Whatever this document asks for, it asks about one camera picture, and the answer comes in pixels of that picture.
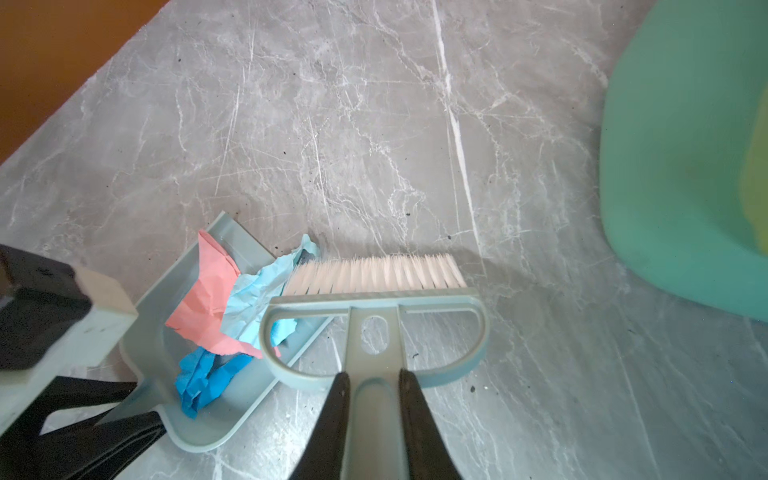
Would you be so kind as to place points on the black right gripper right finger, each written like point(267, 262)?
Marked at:
point(427, 455)

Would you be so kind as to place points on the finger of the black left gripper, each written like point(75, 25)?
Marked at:
point(89, 449)
point(66, 393)

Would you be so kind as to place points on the grey-green dustpan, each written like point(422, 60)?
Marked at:
point(153, 351)

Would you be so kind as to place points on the pink paper scrap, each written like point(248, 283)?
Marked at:
point(199, 316)

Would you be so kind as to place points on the pale blue paper scrap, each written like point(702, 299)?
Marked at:
point(252, 293)

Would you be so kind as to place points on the small blue twisted scrap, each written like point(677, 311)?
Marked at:
point(204, 376)

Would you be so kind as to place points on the grey-green hand brush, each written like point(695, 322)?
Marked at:
point(376, 295)

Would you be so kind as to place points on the green trash bin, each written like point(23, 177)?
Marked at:
point(677, 122)

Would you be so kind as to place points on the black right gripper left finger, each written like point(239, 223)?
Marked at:
point(323, 456)

